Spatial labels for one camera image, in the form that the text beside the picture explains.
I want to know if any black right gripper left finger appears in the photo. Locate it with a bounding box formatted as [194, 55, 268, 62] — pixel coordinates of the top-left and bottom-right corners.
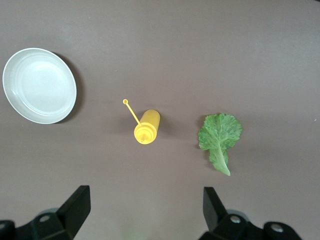
[0, 185, 91, 240]

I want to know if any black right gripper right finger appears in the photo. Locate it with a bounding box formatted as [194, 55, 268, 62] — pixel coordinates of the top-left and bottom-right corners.
[199, 186, 306, 240]

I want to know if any yellow squeeze bottle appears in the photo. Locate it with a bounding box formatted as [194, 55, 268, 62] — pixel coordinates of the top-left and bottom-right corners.
[122, 98, 161, 145]

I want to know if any beige round plate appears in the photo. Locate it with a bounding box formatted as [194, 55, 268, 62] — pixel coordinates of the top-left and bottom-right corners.
[2, 47, 78, 125]

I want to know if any green lettuce leaf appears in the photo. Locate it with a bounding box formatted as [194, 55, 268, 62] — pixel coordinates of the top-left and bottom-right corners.
[197, 112, 244, 177]

